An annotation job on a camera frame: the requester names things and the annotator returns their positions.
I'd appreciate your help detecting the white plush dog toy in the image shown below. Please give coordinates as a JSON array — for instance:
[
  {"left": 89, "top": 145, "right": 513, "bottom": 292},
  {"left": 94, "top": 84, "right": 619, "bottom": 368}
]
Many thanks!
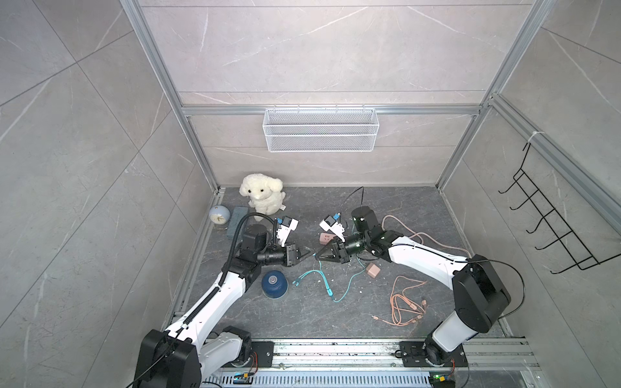
[{"left": 239, "top": 173, "right": 286, "bottom": 216}]

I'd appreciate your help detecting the white wire mesh basket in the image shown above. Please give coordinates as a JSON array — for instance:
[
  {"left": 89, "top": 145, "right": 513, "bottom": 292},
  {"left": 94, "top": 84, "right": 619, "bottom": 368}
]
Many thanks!
[{"left": 262, "top": 108, "right": 379, "bottom": 153}]

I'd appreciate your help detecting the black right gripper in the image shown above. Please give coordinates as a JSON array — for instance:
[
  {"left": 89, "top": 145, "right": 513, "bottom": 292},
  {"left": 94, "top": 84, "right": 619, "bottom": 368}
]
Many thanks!
[{"left": 314, "top": 234, "right": 370, "bottom": 264}]

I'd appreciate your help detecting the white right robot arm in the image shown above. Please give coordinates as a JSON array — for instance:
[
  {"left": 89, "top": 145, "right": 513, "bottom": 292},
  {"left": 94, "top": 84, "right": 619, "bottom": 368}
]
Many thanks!
[{"left": 315, "top": 206, "right": 512, "bottom": 366}]

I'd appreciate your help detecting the pink power strip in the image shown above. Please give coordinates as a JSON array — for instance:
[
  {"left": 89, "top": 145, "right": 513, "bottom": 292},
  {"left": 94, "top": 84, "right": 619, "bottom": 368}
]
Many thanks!
[{"left": 319, "top": 232, "right": 336, "bottom": 246}]

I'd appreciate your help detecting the blue meat grinder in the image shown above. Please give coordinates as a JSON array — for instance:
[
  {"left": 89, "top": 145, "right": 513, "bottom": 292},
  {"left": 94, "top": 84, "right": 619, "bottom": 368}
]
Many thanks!
[{"left": 261, "top": 270, "right": 288, "bottom": 299}]

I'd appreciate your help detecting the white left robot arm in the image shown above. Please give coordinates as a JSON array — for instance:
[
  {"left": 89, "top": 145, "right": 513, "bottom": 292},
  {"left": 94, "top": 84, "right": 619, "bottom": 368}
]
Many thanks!
[{"left": 130, "top": 213, "right": 306, "bottom": 387}]

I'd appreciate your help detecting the pink charger plug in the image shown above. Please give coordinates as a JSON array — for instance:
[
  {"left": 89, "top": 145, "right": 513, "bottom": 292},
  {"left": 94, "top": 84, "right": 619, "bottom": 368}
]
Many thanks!
[{"left": 365, "top": 264, "right": 381, "bottom": 279}]

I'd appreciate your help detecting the grey blue sponge block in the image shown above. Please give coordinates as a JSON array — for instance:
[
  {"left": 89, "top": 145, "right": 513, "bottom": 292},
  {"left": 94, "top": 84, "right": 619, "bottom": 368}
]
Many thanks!
[{"left": 226, "top": 206, "right": 249, "bottom": 239}]

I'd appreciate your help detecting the small globe ball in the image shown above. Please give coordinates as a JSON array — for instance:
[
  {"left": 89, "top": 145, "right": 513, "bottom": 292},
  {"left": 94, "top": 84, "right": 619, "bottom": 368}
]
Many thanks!
[{"left": 208, "top": 205, "right": 231, "bottom": 225}]

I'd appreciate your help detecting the teal charging cable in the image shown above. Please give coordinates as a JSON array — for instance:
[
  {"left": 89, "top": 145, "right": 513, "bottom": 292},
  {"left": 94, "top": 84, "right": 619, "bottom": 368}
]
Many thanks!
[{"left": 293, "top": 259, "right": 368, "bottom": 304}]

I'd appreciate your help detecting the orange charging cable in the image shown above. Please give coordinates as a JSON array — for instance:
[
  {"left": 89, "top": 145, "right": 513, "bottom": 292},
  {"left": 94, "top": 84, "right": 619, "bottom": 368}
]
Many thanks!
[{"left": 372, "top": 275, "right": 429, "bottom": 328}]

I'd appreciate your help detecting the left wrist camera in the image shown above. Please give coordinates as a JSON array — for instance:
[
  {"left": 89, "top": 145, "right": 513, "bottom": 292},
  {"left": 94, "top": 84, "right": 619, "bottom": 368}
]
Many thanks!
[{"left": 276, "top": 217, "right": 299, "bottom": 247}]

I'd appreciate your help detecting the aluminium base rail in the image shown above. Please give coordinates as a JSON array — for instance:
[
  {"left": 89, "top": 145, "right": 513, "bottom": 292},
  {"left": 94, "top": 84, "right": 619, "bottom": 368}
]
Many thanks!
[{"left": 135, "top": 338, "right": 539, "bottom": 388}]

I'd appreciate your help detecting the black wire hook rack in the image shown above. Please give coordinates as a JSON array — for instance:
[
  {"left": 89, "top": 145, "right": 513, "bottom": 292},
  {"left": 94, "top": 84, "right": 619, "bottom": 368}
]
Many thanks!
[{"left": 498, "top": 142, "right": 620, "bottom": 275}]

